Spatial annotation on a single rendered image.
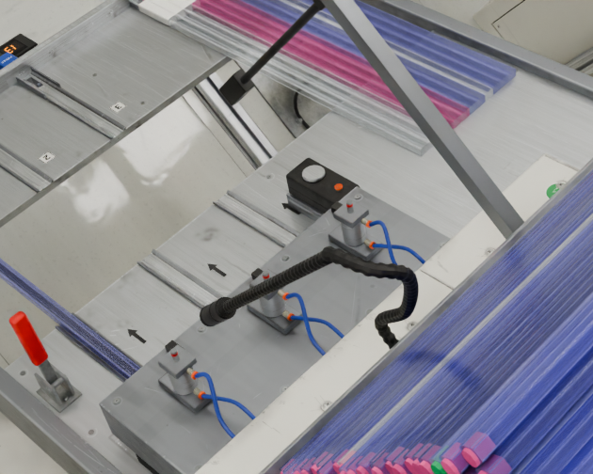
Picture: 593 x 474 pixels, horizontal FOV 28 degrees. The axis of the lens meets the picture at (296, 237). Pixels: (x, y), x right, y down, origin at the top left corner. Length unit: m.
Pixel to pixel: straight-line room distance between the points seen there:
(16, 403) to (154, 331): 0.15
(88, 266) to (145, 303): 1.04
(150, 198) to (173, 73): 0.85
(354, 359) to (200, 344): 0.15
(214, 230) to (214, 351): 0.22
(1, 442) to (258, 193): 0.49
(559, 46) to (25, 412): 1.66
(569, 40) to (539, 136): 1.21
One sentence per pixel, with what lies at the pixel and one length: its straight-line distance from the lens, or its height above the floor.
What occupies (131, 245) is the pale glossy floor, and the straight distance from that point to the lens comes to 2.28.
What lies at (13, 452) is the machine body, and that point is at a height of 0.62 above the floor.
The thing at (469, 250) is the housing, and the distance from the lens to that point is 1.09.
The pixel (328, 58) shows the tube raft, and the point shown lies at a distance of 1.43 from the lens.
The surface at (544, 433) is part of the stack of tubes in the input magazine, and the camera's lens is 0.61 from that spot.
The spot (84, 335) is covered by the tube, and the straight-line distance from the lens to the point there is 1.19.
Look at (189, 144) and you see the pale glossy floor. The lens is 2.36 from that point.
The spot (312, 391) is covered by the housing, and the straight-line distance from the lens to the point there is 1.00.
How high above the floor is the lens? 2.16
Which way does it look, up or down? 65 degrees down
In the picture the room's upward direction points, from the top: 60 degrees clockwise
